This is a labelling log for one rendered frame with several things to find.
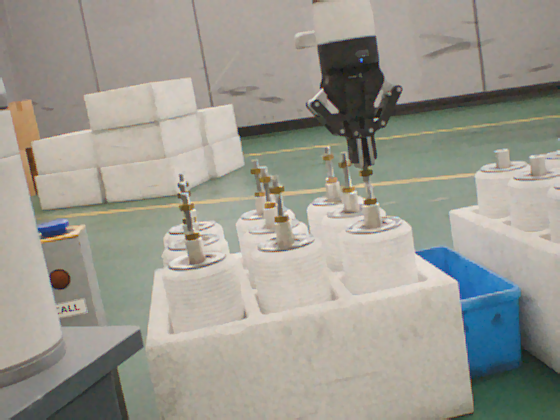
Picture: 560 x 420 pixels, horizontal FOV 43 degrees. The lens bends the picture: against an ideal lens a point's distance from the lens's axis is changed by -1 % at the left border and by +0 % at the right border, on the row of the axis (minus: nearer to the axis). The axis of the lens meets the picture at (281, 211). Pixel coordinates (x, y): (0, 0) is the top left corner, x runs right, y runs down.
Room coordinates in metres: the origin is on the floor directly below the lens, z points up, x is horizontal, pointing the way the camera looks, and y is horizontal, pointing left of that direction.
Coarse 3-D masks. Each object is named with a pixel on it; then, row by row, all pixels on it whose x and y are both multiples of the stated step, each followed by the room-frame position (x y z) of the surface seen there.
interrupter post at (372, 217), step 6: (372, 204) 0.91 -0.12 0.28; (378, 204) 0.91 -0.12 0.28; (366, 210) 0.91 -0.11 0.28; (372, 210) 0.91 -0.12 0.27; (378, 210) 0.91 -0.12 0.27; (366, 216) 0.91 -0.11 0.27; (372, 216) 0.91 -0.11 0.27; (378, 216) 0.91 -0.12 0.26; (366, 222) 0.91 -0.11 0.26; (372, 222) 0.91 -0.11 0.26; (378, 222) 0.91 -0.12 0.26
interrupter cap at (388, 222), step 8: (384, 216) 0.95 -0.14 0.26; (392, 216) 0.94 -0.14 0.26; (352, 224) 0.94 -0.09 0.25; (360, 224) 0.93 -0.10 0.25; (384, 224) 0.92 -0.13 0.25; (392, 224) 0.90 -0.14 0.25; (400, 224) 0.90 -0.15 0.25; (352, 232) 0.89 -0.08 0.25; (360, 232) 0.89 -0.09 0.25; (368, 232) 0.88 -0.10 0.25; (376, 232) 0.88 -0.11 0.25
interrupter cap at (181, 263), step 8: (184, 256) 0.92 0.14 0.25; (208, 256) 0.90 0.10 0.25; (216, 256) 0.89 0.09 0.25; (224, 256) 0.88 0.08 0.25; (168, 264) 0.89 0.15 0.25; (176, 264) 0.88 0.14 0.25; (184, 264) 0.88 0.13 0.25; (192, 264) 0.88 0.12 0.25; (200, 264) 0.86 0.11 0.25; (208, 264) 0.86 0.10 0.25
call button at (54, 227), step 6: (48, 222) 0.92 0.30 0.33; (54, 222) 0.91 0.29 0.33; (60, 222) 0.90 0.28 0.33; (66, 222) 0.91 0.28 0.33; (42, 228) 0.89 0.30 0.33; (48, 228) 0.89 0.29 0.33; (54, 228) 0.89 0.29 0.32; (60, 228) 0.90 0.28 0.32; (66, 228) 0.92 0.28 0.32; (42, 234) 0.90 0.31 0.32; (48, 234) 0.90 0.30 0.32; (54, 234) 0.90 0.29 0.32
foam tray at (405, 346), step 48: (336, 288) 0.90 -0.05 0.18; (432, 288) 0.85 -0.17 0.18; (192, 336) 0.81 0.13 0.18; (240, 336) 0.82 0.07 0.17; (288, 336) 0.82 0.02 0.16; (336, 336) 0.83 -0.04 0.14; (384, 336) 0.84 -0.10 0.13; (432, 336) 0.84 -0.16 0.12; (192, 384) 0.81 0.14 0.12; (240, 384) 0.82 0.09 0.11; (288, 384) 0.82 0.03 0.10; (336, 384) 0.83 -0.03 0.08; (384, 384) 0.84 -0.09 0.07; (432, 384) 0.84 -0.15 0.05
